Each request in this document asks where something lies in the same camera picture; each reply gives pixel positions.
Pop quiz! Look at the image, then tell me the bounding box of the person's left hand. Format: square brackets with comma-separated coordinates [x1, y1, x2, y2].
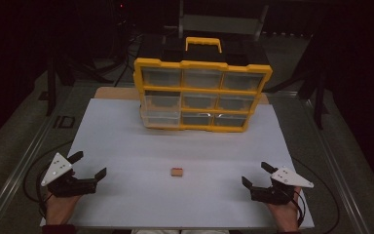
[45, 194, 81, 226]

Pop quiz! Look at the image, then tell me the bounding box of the person's right hand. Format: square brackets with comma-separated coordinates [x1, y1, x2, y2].
[266, 187, 303, 232]

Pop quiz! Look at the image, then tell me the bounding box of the yellow black drawer organizer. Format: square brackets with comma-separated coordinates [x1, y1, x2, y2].
[132, 36, 274, 134]

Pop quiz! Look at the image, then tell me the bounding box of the black tripod stand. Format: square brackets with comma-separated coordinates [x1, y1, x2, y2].
[266, 32, 330, 131]
[44, 45, 115, 117]

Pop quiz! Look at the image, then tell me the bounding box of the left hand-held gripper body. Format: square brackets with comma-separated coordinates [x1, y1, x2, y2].
[40, 152, 98, 198]

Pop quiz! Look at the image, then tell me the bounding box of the black cable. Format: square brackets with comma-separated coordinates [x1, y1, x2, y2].
[288, 157, 341, 234]
[22, 139, 76, 218]

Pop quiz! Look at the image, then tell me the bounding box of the person's dark red sleeve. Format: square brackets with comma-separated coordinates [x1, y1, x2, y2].
[42, 223, 78, 234]

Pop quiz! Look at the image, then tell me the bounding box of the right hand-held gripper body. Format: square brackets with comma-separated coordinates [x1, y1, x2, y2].
[250, 166, 315, 206]

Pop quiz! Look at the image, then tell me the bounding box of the aluminium rail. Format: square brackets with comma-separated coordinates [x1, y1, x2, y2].
[0, 85, 79, 234]
[300, 97, 371, 234]

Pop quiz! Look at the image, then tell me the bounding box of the clear plastic drawer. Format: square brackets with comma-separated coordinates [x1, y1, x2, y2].
[139, 90, 182, 129]

